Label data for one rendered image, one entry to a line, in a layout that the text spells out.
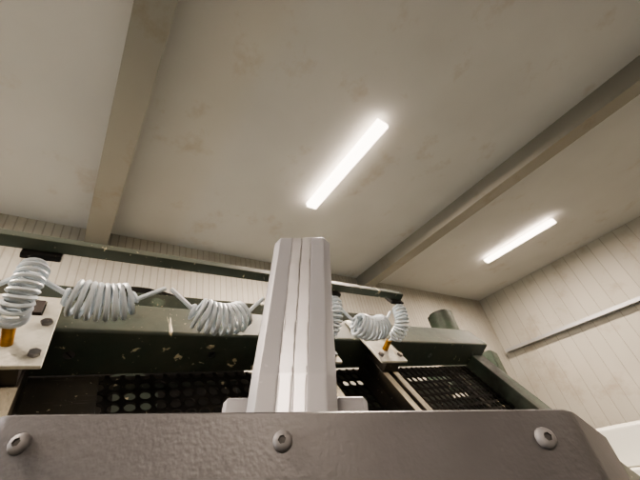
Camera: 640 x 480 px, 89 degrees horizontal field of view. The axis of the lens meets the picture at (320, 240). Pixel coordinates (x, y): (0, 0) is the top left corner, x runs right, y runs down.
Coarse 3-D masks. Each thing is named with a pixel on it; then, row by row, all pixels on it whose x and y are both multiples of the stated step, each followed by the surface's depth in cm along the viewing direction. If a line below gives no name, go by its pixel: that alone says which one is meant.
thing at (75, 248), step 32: (96, 256) 54; (128, 256) 57; (160, 256) 60; (128, 288) 54; (160, 288) 60; (352, 288) 84; (96, 320) 52; (224, 320) 66; (352, 320) 82; (384, 320) 85
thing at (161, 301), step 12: (0, 288) 93; (48, 288) 99; (72, 288) 103; (84, 300) 103; (144, 300) 113; (156, 300) 115; (168, 300) 118; (192, 300) 123; (216, 300) 128; (252, 312) 134; (348, 312) 165
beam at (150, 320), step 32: (64, 320) 58; (128, 320) 65; (160, 320) 68; (192, 320) 73; (256, 320) 83; (64, 352) 58; (96, 352) 60; (128, 352) 63; (160, 352) 66; (192, 352) 70; (224, 352) 74; (352, 352) 94; (416, 352) 109; (448, 352) 119; (480, 352) 131
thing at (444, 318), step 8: (432, 312) 482; (440, 312) 473; (448, 312) 473; (432, 320) 476; (440, 320) 468; (448, 320) 465; (440, 328) 464; (448, 328) 459; (456, 328) 461; (488, 352) 416; (496, 360) 411; (504, 368) 427
